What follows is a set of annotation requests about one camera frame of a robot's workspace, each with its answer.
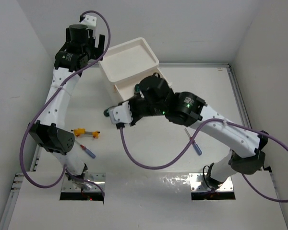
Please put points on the small stubby green screwdriver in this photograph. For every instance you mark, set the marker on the small stubby green screwdriver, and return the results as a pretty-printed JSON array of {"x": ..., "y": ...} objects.
[{"x": 137, "y": 89}]

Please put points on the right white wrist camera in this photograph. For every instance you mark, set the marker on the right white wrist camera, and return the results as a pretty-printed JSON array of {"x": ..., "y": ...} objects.
[{"x": 120, "y": 114}]

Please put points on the left red blue screwdriver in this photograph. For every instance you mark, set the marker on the left red blue screwdriver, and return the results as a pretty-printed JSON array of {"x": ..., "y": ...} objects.
[{"x": 87, "y": 151}]

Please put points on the white front cover board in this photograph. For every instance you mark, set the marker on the white front cover board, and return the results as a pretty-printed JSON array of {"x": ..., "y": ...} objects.
[{"x": 159, "y": 201}]

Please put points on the white pull-out drawer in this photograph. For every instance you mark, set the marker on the white pull-out drawer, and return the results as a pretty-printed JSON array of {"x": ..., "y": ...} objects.
[{"x": 124, "y": 90}]

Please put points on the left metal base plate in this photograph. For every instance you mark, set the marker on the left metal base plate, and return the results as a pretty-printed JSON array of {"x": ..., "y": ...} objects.
[{"x": 91, "y": 182}]

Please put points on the metal base plate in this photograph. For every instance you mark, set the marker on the metal base plate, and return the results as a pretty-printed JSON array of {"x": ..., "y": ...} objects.
[
  {"x": 91, "y": 182},
  {"x": 197, "y": 184}
]

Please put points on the right red blue screwdriver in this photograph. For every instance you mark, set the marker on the right red blue screwdriver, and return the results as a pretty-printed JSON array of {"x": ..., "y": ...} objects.
[{"x": 194, "y": 144}]

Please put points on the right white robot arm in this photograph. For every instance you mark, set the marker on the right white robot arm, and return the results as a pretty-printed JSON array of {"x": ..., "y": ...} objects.
[{"x": 155, "y": 97}]

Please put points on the white drawer cabinet box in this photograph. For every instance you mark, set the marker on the white drawer cabinet box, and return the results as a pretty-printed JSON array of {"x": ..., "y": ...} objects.
[{"x": 126, "y": 61}]

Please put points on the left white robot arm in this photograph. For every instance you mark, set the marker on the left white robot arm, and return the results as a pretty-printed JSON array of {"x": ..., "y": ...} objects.
[{"x": 48, "y": 129}]

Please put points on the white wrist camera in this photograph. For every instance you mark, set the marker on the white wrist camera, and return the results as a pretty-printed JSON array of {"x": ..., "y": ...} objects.
[
  {"x": 89, "y": 21},
  {"x": 120, "y": 114}
]

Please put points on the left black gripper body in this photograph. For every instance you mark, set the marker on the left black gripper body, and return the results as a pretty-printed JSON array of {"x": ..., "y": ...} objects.
[{"x": 92, "y": 53}]

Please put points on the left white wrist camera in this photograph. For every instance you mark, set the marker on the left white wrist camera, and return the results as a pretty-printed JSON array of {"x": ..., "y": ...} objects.
[{"x": 89, "y": 21}]

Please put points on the yellow clamp tool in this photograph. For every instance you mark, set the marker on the yellow clamp tool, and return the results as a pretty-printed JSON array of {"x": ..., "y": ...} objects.
[{"x": 83, "y": 132}]

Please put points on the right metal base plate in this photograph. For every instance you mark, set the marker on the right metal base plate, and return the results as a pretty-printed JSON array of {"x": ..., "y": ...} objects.
[{"x": 197, "y": 184}]

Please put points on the red blue screwdriver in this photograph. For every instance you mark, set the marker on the red blue screwdriver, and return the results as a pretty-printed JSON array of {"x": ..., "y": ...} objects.
[
  {"x": 194, "y": 144},
  {"x": 87, "y": 151}
]

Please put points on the long green screwdriver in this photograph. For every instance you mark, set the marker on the long green screwdriver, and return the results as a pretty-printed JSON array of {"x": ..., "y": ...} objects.
[{"x": 106, "y": 112}]

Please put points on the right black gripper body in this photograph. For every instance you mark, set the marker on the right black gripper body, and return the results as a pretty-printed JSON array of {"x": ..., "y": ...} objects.
[{"x": 139, "y": 107}]

